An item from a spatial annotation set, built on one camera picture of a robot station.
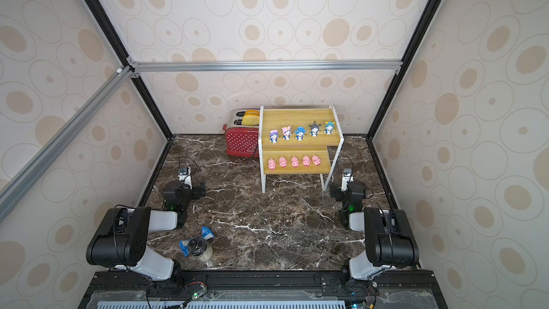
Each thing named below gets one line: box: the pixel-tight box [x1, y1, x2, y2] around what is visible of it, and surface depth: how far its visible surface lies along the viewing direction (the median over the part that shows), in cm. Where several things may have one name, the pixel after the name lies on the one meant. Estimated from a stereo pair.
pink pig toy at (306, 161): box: [302, 154, 311, 168], surface depth 89 cm
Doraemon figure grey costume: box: [308, 120, 322, 138], surface depth 74 cm
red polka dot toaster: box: [222, 108, 261, 159], surface depth 104 cm
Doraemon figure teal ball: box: [324, 121, 336, 136], surface depth 75 cm
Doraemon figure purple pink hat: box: [269, 129, 280, 144], surface depth 73 cm
